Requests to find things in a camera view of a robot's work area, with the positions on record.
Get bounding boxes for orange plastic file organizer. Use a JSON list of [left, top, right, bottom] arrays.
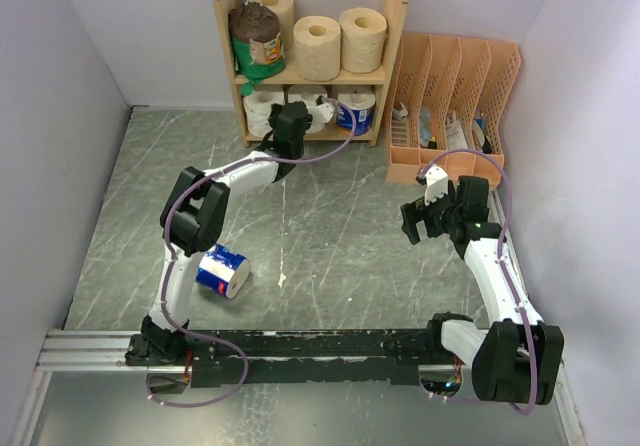
[[383, 33, 521, 188]]

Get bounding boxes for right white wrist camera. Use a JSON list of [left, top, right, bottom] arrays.
[[416, 164, 449, 205]]

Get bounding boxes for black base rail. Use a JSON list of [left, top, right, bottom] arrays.
[[124, 327, 483, 390]]

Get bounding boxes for dark items in organizer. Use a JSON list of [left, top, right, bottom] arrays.
[[472, 111, 493, 154]]

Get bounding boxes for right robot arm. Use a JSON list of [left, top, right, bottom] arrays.
[[400, 167, 564, 412]]

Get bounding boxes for aluminium extrusion rail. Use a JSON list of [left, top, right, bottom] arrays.
[[37, 331, 178, 372]]

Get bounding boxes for beige paper roll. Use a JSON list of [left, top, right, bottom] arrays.
[[247, 0, 295, 51], [339, 7, 387, 74], [293, 16, 341, 82]]

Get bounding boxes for wooden two-tier shelf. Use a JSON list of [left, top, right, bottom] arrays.
[[212, 0, 408, 149]]

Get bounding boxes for blue roll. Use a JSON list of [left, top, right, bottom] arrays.
[[336, 101, 376, 136], [195, 244, 251, 299]]

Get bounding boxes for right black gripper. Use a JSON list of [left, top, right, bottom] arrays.
[[401, 180, 462, 244]]

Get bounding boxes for blue item in organizer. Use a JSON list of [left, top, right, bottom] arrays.
[[417, 106, 437, 148]]

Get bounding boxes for white item in organizer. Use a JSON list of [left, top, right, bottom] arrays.
[[392, 103, 409, 122]]

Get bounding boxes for green brown paper roll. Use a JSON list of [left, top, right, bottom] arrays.
[[228, 1, 286, 96]]

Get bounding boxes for pink dotted roll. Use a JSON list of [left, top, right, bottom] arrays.
[[243, 85, 285, 138]]

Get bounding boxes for plain white roll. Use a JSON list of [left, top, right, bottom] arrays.
[[335, 85, 376, 110], [286, 84, 327, 134]]

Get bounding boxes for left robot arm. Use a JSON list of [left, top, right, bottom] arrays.
[[141, 101, 312, 365]]

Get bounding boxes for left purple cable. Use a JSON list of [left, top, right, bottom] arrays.
[[144, 96, 358, 409]]

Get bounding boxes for papers in organizer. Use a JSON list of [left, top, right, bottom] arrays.
[[444, 110, 469, 150]]

